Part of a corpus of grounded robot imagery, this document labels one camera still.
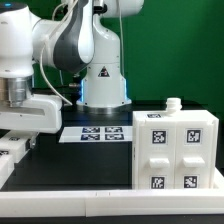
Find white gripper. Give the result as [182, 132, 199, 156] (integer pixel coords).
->
[0, 94, 62, 149]

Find white block with markers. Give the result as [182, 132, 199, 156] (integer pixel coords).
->
[0, 131, 38, 163]

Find white cabinet door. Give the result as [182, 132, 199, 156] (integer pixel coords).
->
[175, 120, 212, 189]
[138, 121, 176, 189]

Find white cabinet body box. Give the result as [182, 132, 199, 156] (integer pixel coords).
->
[132, 110, 219, 189]

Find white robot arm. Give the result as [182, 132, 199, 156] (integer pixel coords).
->
[0, 0, 144, 133]

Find white cabinet top knob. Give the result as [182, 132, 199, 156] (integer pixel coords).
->
[166, 98, 182, 115]

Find white marker base sheet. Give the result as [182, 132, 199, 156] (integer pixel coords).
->
[59, 126, 132, 143]

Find white frame rail fence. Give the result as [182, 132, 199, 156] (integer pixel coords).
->
[0, 155, 224, 218]

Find white cable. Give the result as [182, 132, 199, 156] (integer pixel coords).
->
[39, 0, 81, 106]

